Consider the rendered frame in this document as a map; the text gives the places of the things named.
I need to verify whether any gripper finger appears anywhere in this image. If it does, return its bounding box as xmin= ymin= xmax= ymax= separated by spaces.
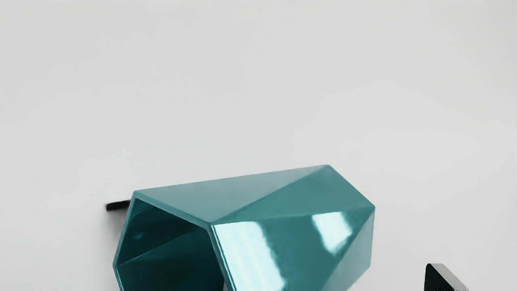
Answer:
xmin=424 ymin=263 xmax=470 ymax=291

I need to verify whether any teal faceted mug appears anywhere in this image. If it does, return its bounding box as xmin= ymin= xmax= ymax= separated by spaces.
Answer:
xmin=113 ymin=164 xmax=376 ymax=291

